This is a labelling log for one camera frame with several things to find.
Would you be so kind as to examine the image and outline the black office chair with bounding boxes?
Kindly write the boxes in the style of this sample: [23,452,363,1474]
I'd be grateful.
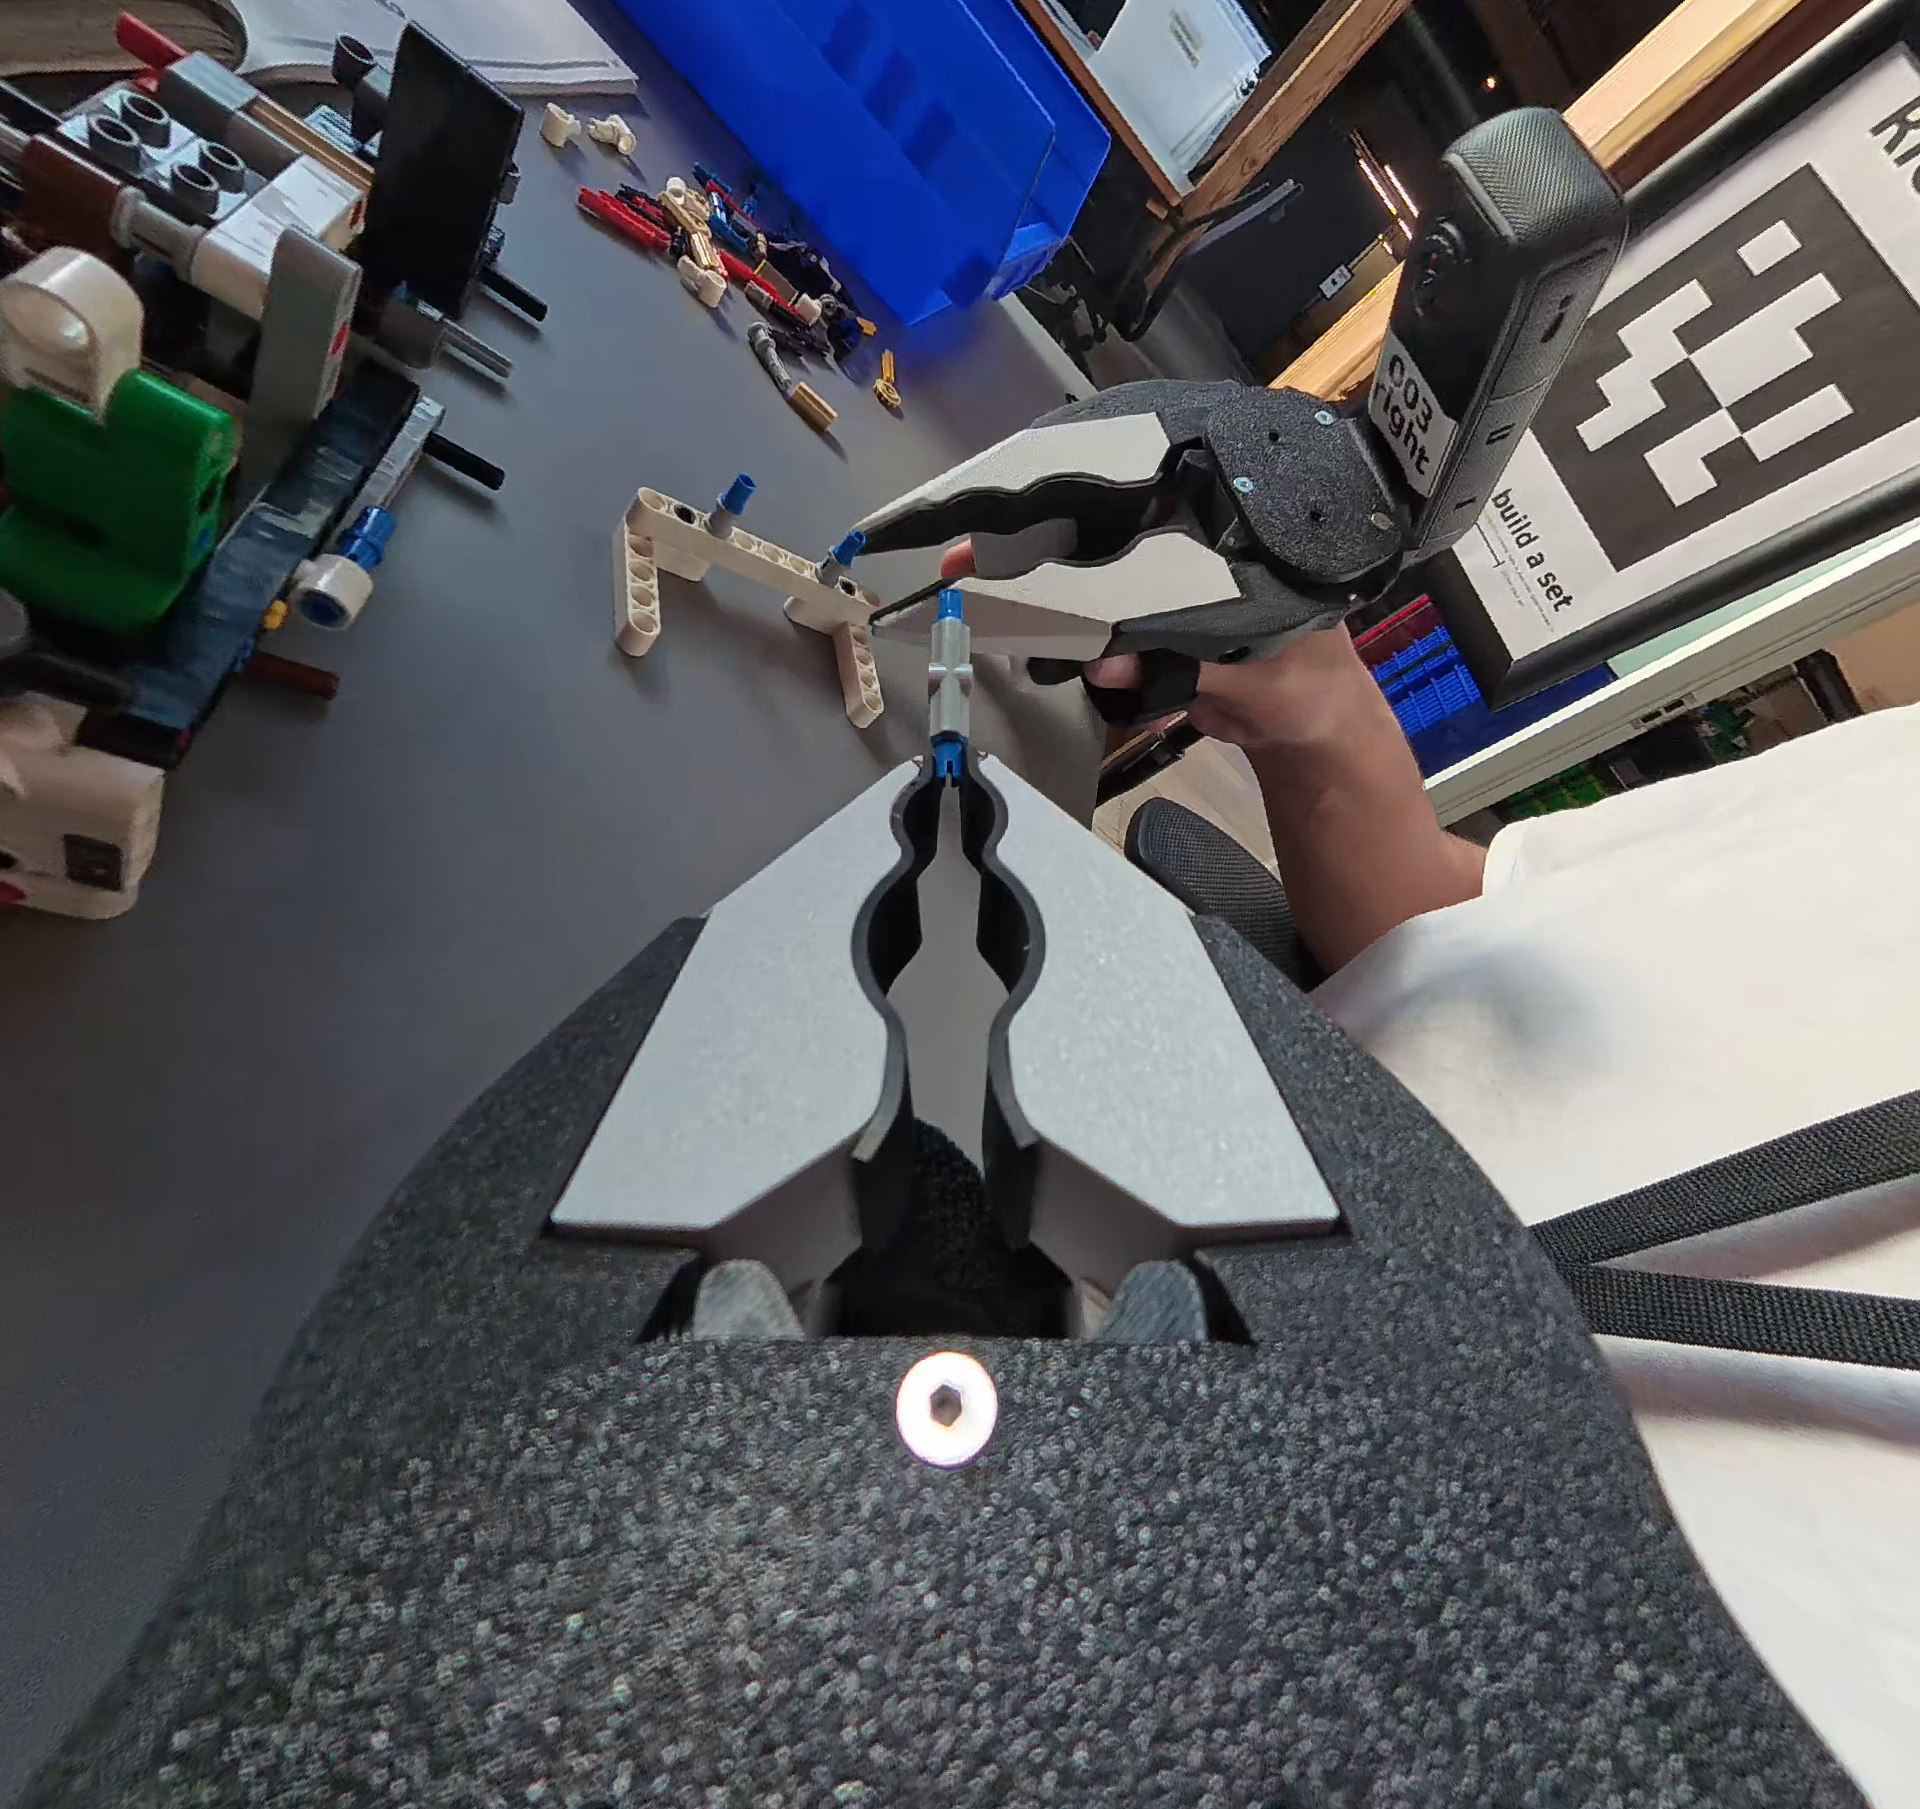
[1126,796,1327,993]

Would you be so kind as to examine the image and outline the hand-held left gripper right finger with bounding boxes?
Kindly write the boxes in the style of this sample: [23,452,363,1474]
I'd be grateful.
[965,757,1339,1290]

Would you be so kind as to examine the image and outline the white table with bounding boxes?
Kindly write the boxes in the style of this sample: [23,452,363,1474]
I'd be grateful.
[1424,518,1920,826]

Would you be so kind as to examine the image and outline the person's right forearm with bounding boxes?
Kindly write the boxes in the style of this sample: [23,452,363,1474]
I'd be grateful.
[1274,697,1500,980]

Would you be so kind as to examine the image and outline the framed marker sign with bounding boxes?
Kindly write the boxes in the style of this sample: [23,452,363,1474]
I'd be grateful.
[1469,38,1920,712]

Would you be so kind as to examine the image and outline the person's right hand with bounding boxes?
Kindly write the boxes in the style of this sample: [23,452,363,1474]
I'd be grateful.
[1082,611,1413,769]

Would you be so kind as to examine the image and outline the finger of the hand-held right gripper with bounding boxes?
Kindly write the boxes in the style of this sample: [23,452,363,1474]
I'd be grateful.
[868,546,1248,645]
[855,408,1189,559]

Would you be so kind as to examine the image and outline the white lego beam frame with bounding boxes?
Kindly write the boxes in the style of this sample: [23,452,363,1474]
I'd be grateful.
[613,472,892,730]

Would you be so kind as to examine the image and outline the stack of white papers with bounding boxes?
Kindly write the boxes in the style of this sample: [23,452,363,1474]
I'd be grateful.
[1094,0,1277,177]

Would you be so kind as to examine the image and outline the pile of coloured lego pieces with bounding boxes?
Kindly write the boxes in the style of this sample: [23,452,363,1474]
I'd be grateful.
[540,104,908,417]

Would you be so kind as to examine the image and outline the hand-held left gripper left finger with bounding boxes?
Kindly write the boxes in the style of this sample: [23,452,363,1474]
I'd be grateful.
[550,762,941,1295]

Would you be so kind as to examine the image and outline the wooden workbench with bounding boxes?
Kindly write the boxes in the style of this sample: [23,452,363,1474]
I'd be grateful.
[983,0,1519,214]
[1265,0,1920,403]

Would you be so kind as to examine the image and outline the partly built lego vehicle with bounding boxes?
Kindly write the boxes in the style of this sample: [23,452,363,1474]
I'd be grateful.
[0,14,547,926]

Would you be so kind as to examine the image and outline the blue plastic bin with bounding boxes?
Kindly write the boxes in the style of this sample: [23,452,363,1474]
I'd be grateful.
[509,0,1113,329]

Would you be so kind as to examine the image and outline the blue storage crates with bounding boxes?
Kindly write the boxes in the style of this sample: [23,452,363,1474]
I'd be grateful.
[1358,595,1614,781]

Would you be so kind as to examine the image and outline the tan lego connector grey axle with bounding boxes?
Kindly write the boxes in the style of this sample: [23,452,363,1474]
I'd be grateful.
[747,319,842,432]

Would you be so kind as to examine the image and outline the green storage crate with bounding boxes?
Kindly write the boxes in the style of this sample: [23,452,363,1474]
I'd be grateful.
[1500,691,1824,825]

